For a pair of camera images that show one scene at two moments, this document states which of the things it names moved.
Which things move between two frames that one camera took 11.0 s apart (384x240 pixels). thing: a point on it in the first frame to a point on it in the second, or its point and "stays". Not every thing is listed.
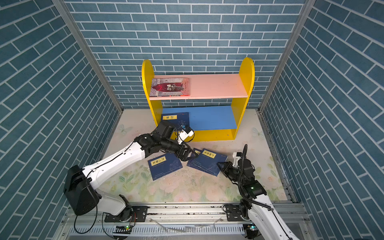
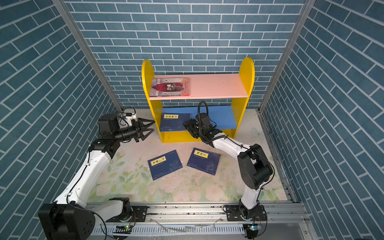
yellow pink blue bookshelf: [213, 101] stays
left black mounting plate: [137, 213] stays
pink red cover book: [170, 87] stays
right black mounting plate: [233, 213] stays
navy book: [162, 165] stays
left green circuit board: [123, 229] stays
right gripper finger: [226, 167] to [193, 125]
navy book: [207, 160] to [172, 122]
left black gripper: [183, 156] to [146, 120]
